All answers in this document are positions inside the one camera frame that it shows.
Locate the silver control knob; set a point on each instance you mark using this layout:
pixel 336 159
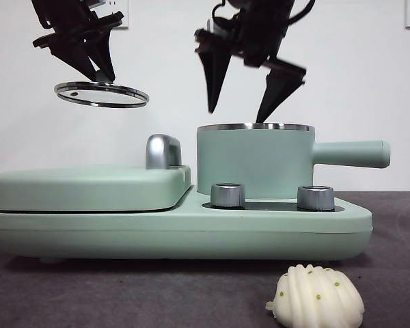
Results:
pixel 315 199
pixel 227 196

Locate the green breakfast machine base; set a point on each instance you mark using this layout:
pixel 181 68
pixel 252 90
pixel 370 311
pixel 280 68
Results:
pixel 157 232

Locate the white shell-shaped bun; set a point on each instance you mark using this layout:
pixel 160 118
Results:
pixel 317 300

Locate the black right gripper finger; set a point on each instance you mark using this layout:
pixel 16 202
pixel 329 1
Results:
pixel 282 85
pixel 215 68

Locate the glass pot lid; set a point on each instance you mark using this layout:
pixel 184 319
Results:
pixel 102 96

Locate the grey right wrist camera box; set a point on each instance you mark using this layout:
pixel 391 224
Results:
pixel 209 26

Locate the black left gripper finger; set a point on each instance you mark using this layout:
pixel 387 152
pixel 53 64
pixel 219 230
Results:
pixel 77 59
pixel 104 54

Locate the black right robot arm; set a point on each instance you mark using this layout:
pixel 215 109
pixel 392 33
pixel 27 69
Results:
pixel 256 30

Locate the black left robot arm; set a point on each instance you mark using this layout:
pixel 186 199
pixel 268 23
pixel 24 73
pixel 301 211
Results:
pixel 65 20

